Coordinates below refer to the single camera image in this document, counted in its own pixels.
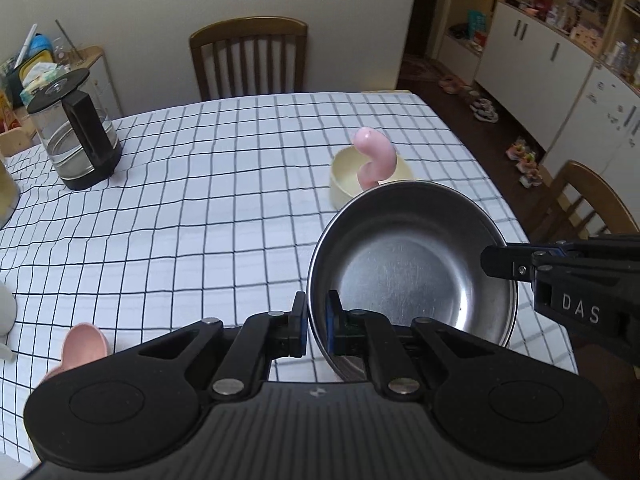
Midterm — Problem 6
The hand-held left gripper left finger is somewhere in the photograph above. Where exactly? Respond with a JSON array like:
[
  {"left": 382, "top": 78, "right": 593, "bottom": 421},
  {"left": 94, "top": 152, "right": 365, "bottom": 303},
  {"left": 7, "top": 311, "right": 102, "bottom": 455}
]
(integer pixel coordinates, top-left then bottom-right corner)
[{"left": 137, "top": 290, "right": 309, "bottom": 402}]

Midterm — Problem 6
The large steel bowl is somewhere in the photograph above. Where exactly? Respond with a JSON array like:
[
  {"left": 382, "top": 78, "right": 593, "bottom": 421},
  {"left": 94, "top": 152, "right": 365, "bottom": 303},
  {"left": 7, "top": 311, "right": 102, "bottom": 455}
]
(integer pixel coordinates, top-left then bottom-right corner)
[{"left": 307, "top": 182, "right": 519, "bottom": 382}]

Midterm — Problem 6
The checkered white tablecloth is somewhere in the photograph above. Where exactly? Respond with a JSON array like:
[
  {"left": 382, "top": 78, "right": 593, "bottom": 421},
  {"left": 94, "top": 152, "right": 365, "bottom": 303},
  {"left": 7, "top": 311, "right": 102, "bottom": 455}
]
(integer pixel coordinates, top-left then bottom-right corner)
[{"left": 0, "top": 90, "right": 581, "bottom": 471}]

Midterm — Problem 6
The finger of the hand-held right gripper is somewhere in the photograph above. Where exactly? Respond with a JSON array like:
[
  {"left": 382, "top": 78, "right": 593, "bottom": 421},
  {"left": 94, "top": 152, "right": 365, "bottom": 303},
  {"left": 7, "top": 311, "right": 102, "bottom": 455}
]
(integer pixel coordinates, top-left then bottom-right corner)
[{"left": 480, "top": 241, "right": 568, "bottom": 282}]

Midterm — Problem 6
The plain white plate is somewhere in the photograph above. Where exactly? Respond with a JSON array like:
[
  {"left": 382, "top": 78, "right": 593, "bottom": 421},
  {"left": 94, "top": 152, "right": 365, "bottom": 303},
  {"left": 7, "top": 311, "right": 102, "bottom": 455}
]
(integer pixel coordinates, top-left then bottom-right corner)
[{"left": 0, "top": 282, "right": 17, "bottom": 341}]

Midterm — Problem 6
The wooden chair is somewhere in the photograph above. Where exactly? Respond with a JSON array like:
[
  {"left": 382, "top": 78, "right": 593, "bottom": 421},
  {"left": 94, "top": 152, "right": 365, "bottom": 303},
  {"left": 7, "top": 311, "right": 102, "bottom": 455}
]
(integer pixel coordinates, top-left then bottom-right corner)
[
  {"left": 188, "top": 16, "right": 309, "bottom": 103},
  {"left": 529, "top": 160, "right": 640, "bottom": 247}
]

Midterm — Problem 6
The glass kettle with black handle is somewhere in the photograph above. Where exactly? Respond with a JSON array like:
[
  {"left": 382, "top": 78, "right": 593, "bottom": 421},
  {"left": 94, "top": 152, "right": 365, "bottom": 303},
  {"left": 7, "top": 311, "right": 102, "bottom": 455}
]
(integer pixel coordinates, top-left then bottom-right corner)
[{"left": 26, "top": 67, "right": 123, "bottom": 192}]

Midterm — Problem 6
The brass-coloured metal pot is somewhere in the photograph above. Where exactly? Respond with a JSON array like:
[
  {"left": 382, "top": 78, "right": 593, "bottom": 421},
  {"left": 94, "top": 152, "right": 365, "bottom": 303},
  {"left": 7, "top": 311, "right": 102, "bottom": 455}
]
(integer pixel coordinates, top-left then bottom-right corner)
[{"left": 0, "top": 159, "right": 22, "bottom": 231}]

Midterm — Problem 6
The cream bowl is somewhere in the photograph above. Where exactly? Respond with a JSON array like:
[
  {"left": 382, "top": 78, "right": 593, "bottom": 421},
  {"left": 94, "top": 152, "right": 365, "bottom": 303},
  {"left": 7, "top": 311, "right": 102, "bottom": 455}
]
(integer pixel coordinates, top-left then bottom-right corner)
[{"left": 329, "top": 146, "right": 415, "bottom": 207}]

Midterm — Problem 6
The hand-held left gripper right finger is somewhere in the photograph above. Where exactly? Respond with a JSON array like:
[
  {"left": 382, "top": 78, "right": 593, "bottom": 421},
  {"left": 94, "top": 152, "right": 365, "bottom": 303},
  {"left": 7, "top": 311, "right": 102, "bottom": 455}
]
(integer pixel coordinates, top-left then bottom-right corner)
[{"left": 325, "top": 290, "right": 502, "bottom": 402}]

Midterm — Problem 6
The white fridge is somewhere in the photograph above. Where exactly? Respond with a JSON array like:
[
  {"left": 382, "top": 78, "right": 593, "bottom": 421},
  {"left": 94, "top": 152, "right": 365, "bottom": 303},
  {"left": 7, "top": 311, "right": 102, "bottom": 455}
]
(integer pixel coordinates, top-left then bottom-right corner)
[{"left": 541, "top": 61, "right": 640, "bottom": 196}]

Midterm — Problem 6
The wooden side cart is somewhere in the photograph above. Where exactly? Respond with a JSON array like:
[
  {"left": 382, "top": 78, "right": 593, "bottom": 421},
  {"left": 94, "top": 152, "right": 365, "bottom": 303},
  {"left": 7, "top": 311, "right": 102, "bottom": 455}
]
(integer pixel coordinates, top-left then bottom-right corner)
[{"left": 0, "top": 45, "right": 124, "bottom": 157}]

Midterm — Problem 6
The pink bear-shaped plate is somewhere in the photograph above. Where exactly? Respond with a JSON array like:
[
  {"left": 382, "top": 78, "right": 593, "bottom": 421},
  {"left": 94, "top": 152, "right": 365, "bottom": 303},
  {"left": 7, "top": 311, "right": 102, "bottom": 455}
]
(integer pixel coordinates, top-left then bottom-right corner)
[{"left": 41, "top": 324, "right": 110, "bottom": 383}]

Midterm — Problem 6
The pink steel-lined bowl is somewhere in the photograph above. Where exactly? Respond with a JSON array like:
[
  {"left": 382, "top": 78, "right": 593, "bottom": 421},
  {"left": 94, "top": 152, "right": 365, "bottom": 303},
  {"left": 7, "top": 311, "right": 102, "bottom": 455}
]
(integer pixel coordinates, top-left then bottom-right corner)
[{"left": 353, "top": 127, "right": 399, "bottom": 192}]

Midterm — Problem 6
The white cabinet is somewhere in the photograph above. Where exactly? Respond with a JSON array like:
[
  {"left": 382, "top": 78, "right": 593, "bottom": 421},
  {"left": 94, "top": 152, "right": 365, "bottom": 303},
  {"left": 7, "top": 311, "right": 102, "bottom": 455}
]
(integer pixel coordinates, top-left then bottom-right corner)
[{"left": 435, "top": 0, "right": 640, "bottom": 161}]

